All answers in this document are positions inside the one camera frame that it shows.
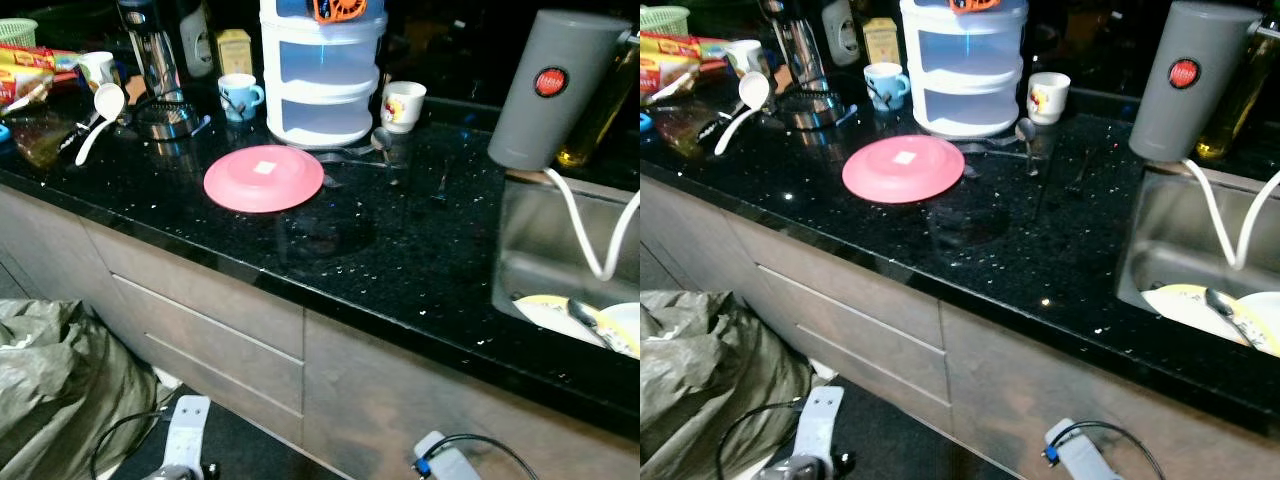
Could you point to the brown kitchen base cabinet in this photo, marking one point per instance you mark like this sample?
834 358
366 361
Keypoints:
1050 380
420 390

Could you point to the metal spoon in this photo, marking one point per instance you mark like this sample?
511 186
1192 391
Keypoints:
1222 305
1025 130
381 138
582 312

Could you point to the stainless steel sink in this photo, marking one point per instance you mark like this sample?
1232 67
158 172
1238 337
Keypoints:
1160 230
530 240

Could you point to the yellow oil bottle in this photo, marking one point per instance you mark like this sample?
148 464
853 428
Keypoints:
600 130
1245 110

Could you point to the yellow rimmed plate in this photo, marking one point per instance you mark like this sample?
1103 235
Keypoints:
1180 305
545 312

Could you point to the grey green plastic bag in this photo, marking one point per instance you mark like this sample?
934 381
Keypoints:
70 380
710 380

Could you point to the grey canister with red logo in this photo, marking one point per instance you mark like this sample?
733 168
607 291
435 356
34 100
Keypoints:
550 90
1190 85

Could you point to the red yellow food packet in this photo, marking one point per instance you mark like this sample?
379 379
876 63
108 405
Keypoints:
675 60
30 70

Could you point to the white ladle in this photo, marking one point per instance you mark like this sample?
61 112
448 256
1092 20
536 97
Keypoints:
108 100
753 90

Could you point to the steel strainer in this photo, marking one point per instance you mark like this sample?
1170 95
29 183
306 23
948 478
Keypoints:
165 120
812 112

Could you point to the green plastic basket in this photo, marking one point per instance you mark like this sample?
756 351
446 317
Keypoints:
18 32
665 20

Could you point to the steel jug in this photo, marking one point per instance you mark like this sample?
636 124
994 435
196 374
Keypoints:
795 45
155 50

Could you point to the white printed cup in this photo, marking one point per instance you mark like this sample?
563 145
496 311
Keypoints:
1048 97
402 105

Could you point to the blue mug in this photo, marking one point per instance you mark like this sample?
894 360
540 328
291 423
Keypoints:
885 87
238 98

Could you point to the dark bottle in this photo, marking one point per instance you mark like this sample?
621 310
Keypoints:
198 40
840 30

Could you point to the yellow carton box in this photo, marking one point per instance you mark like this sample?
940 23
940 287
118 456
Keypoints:
233 52
881 42

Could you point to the black floor mat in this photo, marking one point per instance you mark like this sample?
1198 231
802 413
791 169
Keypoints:
260 455
900 450

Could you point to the white tiered plastic container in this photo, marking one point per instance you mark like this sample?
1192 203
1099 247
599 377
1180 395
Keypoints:
320 90
962 80

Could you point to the orange black gadget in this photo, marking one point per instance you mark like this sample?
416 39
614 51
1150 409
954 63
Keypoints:
978 5
340 10

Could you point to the chrome curved tap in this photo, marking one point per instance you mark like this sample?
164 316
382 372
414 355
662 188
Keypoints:
1268 32

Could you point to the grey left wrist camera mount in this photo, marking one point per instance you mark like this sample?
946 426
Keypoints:
820 425
187 430

